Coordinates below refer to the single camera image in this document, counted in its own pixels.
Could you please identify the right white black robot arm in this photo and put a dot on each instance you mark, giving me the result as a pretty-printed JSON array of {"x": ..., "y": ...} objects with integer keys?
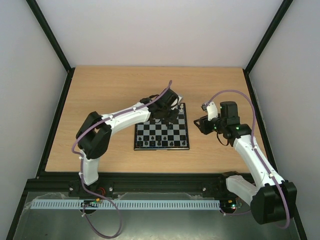
[{"x": 270, "y": 197}]

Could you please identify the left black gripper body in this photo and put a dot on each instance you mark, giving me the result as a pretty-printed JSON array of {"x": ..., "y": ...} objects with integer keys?
[{"x": 170, "y": 118}]

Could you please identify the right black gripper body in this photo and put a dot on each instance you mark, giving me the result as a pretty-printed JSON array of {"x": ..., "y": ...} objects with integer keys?
[{"x": 202, "y": 123}]

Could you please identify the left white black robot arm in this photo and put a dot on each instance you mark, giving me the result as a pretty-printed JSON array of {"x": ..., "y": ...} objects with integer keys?
[{"x": 93, "y": 137}]

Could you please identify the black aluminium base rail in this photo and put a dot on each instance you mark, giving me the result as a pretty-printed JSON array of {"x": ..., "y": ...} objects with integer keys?
[{"x": 210, "y": 185}]

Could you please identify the black grey chess board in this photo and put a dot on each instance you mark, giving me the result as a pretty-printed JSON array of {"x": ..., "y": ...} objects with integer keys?
[{"x": 174, "y": 136}]

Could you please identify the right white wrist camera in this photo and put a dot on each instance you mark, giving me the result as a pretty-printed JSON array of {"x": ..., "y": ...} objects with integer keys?
[{"x": 211, "y": 109}]

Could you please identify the white slotted cable duct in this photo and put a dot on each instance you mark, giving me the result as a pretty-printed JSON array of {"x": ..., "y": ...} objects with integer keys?
[{"x": 74, "y": 204}]

